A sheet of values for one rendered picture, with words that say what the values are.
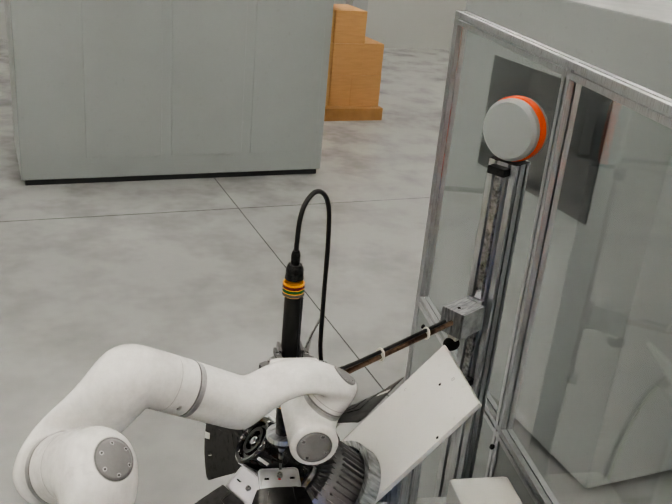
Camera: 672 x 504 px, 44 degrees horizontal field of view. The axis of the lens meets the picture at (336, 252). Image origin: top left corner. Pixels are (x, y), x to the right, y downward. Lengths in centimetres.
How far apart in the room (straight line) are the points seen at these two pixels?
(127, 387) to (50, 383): 323
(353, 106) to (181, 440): 649
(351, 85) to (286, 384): 856
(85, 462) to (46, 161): 610
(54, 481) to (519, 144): 134
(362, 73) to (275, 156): 262
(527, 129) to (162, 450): 248
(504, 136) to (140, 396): 118
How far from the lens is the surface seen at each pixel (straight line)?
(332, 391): 141
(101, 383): 124
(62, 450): 116
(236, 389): 135
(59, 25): 691
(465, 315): 212
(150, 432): 406
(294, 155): 759
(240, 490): 198
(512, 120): 206
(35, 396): 437
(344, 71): 973
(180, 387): 128
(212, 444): 222
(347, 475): 196
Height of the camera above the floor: 236
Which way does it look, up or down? 23 degrees down
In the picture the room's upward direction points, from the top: 5 degrees clockwise
